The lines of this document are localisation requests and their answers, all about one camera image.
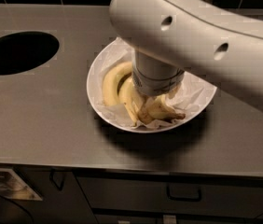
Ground black cable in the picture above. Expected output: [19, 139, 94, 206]
[0, 186, 35, 224]

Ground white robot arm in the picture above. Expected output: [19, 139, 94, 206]
[109, 0, 263, 112]

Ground black cabinet door handle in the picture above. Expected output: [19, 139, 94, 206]
[49, 169, 66, 191]

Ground white crumpled paper liner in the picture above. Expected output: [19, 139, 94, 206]
[87, 38, 216, 133]

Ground round black countertop hole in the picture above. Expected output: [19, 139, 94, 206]
[0, 31, 60, 76]

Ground printed paper sheet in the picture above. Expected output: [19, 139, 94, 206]
[0, 168, 43, 201]

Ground white bowl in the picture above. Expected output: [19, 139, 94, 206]
[87, 38, 216, 133]

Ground grey drawer front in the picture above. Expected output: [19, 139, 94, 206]
[78, 177, 263, 218]

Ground grey cabinet door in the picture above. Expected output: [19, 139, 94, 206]
[16, 166, 97, 224]

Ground black drawer handle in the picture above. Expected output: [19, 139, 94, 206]
[166, 184, 202, 203]

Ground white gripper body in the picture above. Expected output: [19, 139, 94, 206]
[131, 49, 184, 96]

